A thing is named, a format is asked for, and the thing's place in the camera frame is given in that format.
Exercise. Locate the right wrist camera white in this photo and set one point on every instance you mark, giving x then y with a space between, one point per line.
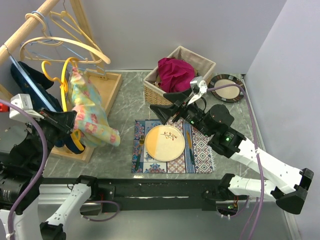
198 87

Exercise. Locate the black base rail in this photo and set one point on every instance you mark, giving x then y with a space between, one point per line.
139 194

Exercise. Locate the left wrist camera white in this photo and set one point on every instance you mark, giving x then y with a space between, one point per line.
23 102

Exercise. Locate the blue wire hanger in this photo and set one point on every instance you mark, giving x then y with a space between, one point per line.
60 53

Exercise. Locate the orange plastic hanger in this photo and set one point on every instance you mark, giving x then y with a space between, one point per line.
63 90

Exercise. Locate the yellow plastic hanger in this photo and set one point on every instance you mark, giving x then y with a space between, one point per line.
68 24

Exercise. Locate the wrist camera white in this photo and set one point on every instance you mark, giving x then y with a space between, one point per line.
198 87
23 102

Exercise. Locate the light blue wide hanger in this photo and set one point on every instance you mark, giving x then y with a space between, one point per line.
35 84

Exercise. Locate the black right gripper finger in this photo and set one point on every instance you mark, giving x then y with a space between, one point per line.
178 97
164 112

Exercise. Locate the striped rim dark plate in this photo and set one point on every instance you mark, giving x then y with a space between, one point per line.
230 94

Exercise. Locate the magenta pleated skirt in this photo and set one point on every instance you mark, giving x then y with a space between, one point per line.
175 75

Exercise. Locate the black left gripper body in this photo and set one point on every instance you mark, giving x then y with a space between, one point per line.
47 119

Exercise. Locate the cream wooden hanger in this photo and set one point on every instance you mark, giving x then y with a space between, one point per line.
52 41

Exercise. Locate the yellow cream dinner plate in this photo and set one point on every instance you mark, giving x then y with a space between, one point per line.
165 143

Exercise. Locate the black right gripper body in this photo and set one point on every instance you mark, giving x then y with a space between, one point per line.
191 113

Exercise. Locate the patterned placemat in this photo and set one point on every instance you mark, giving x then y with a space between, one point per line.
203 154

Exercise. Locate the wicker basket with liner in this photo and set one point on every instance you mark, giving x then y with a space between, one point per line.
205 68

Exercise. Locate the pastel floral skirt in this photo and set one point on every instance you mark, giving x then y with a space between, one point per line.
91 119

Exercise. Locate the gold fork green handle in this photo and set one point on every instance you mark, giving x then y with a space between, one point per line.
141 144

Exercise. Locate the gold knife green handle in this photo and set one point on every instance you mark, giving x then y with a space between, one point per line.
190 148

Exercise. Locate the aluminium frame rail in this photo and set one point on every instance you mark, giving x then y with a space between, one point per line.
54 194

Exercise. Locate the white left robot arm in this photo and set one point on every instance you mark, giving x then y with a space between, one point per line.
21 174

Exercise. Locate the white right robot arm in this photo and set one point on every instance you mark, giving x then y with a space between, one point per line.
287 186

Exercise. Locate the wooden clothes rack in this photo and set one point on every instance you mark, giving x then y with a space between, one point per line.
107 83

